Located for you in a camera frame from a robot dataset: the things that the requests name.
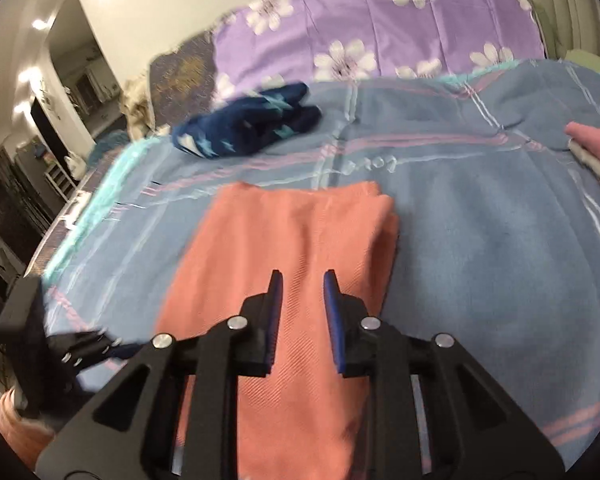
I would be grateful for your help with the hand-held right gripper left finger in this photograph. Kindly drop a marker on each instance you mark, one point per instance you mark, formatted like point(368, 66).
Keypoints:
point(276, 310)

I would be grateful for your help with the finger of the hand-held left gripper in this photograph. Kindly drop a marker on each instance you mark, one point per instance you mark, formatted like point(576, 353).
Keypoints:
point(87, 347)

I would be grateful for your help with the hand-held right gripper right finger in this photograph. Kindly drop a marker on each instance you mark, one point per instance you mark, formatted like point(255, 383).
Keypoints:
point(331, 320)

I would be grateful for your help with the salmon cloth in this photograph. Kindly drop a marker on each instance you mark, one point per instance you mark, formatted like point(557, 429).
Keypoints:
point(290, 230)

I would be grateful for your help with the dark cabinet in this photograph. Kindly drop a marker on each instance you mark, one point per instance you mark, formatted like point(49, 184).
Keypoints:
point(10, 205)

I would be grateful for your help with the blue plaid blanket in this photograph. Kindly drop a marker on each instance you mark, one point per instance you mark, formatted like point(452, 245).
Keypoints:
point(480, 235)

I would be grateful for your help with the navy star print garment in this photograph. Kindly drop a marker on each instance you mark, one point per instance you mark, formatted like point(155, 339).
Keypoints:
point(245, 127)

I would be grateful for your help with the dark brown patterned pillow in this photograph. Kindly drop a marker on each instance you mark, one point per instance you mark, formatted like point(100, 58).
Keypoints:
point(180, 85)

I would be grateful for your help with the cream cloth pile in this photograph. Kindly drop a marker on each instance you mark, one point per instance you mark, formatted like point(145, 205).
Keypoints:
point(137, 105)

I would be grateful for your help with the purple floral pillow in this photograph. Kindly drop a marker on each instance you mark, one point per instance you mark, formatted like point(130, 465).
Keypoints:
point(380, 25)

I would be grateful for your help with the pink folded cloth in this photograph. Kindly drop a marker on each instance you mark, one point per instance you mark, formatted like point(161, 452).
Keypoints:
point(597, 145)

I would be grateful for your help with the green pillow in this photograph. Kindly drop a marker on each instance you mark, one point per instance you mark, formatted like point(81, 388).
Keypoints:
point(587, 57)

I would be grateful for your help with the beige curtain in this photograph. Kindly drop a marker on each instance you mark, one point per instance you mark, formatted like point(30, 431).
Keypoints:
point(570, 10)

